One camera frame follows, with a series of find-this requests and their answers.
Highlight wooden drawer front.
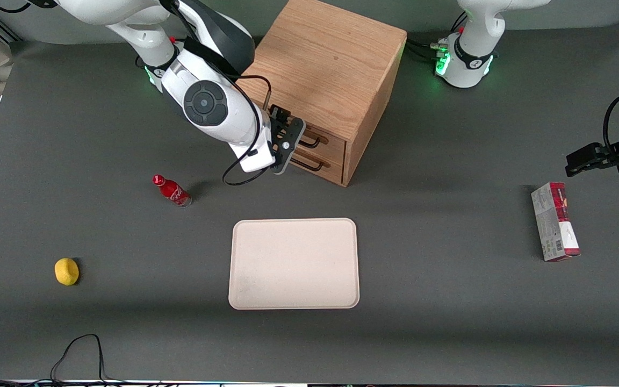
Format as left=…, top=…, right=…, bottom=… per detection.
left=287, top=148, right=346, bottom=187
left=293, top=121, right=348, bottom=166

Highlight wooden drawer cabinet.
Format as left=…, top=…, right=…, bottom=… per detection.
left=234, top=0, right=408, bottom=188

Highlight grey and red carton box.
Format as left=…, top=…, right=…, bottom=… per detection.
left=530, top=182, right=581, bottom=262

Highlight red soda bottle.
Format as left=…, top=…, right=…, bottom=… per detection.
left=152, top=174, right=192, bottom=208

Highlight beige plastic tray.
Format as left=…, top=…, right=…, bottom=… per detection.
left=228, top=217, right=361, bottom=311

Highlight yellow lemon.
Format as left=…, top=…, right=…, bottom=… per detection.
left=54, top=257, right=80, bottom=286

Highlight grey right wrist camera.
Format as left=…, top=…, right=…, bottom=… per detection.
left=272, top=117, right=307, bottom=176

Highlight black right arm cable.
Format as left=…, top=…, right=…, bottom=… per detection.
left=221, top=74, right=273, bottom=187

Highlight black left base cables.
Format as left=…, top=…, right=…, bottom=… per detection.
left=405, top=12, right=469, bottom=61

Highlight black cable loop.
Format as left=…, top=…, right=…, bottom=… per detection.
left=0, top=334, right=127, bottom=385

